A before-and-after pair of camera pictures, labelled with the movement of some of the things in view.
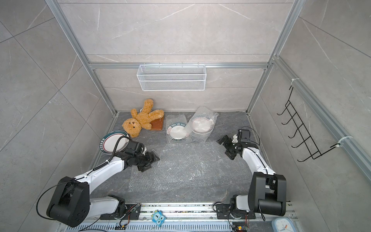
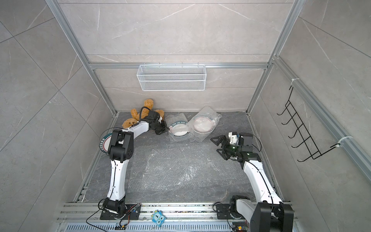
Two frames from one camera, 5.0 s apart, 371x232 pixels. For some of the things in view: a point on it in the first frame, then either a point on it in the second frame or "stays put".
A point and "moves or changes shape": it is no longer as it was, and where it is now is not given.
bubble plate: x=175 y=125 moves or changes shape
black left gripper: x=151 y=160 to x=165 y=128
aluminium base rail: x=185 y=217 stays put
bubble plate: x=108 y=142 stays put
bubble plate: x=200 y=126 stays put
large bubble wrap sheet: x=202 y=166 stays put
